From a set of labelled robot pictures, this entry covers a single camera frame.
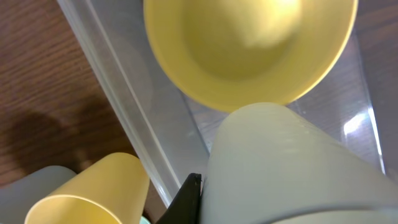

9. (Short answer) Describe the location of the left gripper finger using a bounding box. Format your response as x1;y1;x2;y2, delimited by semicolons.
156;173;201;224

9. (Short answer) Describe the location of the cream plastic cup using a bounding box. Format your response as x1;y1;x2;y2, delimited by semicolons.
199;103;397;223

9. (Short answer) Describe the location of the yellow plastic bowl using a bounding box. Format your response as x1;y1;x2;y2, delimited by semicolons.
143;0;358;112

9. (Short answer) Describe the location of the grey plastic cup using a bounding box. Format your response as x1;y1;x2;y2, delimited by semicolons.
1;166;76;224

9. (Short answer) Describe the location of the clear plastic container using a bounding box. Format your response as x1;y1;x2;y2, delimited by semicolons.
59;1;397;205

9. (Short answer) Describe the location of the teal plastic spoon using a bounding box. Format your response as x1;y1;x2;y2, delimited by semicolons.
139;216;151;224

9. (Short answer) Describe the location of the yellow plastic cup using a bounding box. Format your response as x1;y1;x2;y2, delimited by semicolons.
24;152;150;224

